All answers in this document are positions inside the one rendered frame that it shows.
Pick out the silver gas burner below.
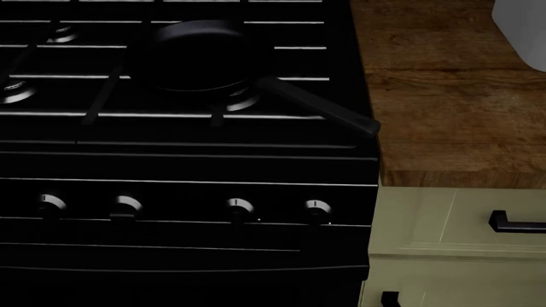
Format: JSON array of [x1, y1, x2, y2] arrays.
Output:
[[224, 88, 261, 113], [0, 79, 38, 105], [45, 25, 80, 43]]

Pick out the silver stove knob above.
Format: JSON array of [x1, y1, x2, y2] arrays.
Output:
[[224, 197, 256, 224], [37, 193, 67, 220], [304, 199, 333, 226], [108, 194, 143, 223]]

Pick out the black gas stove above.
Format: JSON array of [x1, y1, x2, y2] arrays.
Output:
[[0, 0, 382, 307]]

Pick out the black stove grate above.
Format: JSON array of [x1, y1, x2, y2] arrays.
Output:
[[0, 0, 332, 126]]

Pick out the black frying pan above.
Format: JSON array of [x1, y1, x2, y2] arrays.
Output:
[[121, 19, 381, 136]]

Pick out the wooden countertop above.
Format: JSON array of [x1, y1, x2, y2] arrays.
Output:
[[348, 0, 546, 190]]

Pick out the olive green cabinet drawer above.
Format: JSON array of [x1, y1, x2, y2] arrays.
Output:
[[368, 185, 546, 261]]

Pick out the olive green cabinet door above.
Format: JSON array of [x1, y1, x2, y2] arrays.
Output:
[[357, 255, 546, 307]]

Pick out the white container on counter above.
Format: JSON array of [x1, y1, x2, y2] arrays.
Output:
[[490, 0, 546, 73]]

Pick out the black cabinet door handle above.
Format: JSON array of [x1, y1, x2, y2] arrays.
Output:
[[379, 290, 401, 307]]

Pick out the black drawer handle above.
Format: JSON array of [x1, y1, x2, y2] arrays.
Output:
[[488, 209, 546, 235]]

